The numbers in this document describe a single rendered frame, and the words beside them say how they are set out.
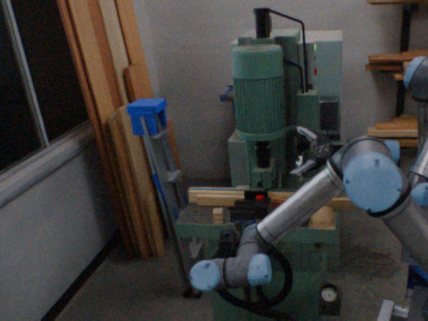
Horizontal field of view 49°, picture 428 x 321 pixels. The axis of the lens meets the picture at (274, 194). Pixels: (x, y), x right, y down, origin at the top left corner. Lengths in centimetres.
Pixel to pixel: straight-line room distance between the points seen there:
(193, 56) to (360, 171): 329
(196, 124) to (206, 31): 82
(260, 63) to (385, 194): 75
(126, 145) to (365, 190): 220
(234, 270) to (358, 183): 38
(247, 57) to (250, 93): 12
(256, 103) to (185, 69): 263
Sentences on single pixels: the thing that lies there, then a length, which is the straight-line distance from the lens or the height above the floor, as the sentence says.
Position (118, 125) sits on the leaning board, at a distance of 298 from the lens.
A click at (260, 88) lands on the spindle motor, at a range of 158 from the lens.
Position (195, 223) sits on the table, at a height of 90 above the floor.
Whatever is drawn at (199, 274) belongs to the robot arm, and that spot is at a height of 108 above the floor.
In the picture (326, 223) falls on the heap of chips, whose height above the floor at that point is 91.
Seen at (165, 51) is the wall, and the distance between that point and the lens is 422.
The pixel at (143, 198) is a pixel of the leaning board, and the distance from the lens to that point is 314.
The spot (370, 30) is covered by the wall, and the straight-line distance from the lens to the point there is 394.
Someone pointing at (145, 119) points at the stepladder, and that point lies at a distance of 245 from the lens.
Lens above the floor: 173
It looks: 25 degrees down
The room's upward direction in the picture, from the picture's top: 3 degrees counter-clockwise
